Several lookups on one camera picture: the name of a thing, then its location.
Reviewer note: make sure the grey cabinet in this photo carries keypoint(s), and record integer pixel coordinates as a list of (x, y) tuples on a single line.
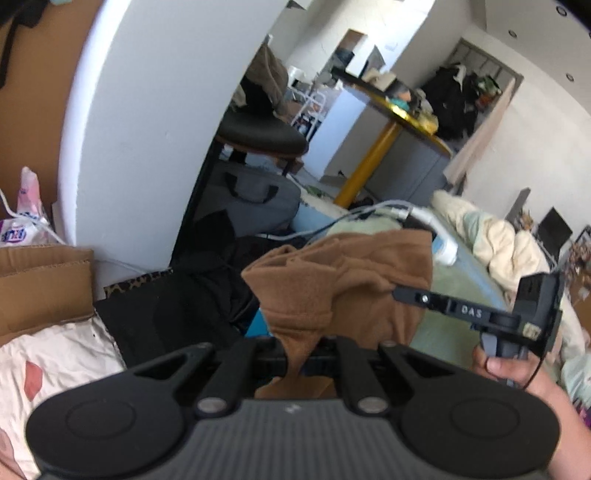
[(415, 175)]

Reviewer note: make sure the black laptop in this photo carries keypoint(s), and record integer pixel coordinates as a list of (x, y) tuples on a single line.
[(554, 228)]

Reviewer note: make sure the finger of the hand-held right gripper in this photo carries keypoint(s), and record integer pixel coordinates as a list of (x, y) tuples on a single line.
[(443, 305)]

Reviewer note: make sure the black hanging clothes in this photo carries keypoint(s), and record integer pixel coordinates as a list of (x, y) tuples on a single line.
[(450, 101)]

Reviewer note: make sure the light green bed sheet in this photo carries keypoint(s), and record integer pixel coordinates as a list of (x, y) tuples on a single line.
[(461, 277)]

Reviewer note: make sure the white bear-print blanket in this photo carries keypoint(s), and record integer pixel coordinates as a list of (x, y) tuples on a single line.
[(60, 360)]

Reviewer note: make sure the cream duvet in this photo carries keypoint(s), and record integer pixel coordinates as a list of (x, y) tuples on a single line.
[(498, 240)]

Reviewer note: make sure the black leopard-trim garment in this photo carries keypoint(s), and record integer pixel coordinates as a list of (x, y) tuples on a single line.
[(175, 314)]

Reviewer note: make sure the grey fabric bag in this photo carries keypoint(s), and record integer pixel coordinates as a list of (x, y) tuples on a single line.
[(249, 207)]

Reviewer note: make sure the large flattened cardboard box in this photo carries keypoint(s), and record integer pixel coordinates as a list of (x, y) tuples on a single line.
[(37, 286)]

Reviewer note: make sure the purple-printed plastic packet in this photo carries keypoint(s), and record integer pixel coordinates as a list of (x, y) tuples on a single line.
[(23, 230)]

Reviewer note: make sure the brown printed t-shirt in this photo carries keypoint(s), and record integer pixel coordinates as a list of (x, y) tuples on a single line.
[(346, 277)]

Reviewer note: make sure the person's right forearm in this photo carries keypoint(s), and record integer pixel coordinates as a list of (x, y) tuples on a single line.
[(572, 438)]

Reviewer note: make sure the person's right hand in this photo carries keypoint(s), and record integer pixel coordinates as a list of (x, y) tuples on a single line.
[(496, 367)]

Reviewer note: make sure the brown cloth on chair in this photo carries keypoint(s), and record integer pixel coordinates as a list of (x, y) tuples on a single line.
[(268, 78)]

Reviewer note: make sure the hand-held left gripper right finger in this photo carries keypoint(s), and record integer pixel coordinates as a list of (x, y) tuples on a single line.
[(351, 364)]

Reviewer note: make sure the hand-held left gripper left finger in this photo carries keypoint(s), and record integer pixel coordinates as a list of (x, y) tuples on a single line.
[(249, 355)]

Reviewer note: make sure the black round chair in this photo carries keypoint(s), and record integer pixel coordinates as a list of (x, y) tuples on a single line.
[(258, 134)]

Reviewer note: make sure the round table with yellow leg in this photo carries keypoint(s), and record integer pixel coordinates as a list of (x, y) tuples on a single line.
[(369, 157)]

